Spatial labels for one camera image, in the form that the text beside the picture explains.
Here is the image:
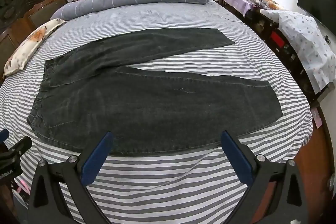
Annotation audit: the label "dark grey denim pants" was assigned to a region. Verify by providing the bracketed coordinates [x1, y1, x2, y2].
[27, 28, 282, 155]

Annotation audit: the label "wooden bed footboard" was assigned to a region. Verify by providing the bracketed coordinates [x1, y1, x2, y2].
[294, 106, 334, 223]

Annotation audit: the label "floral pillow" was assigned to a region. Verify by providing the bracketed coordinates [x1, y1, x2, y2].
[3, 18, 67, 77]

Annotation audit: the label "white dotted cloth cover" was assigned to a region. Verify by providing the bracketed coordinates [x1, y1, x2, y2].
[260, 9, 335, 93]

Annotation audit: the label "dark wooden headboard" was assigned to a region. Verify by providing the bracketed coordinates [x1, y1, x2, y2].
[1, 0, 67, 82]

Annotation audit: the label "black television screen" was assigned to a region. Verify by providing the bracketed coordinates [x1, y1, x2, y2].
[297, 0, 336, 35]

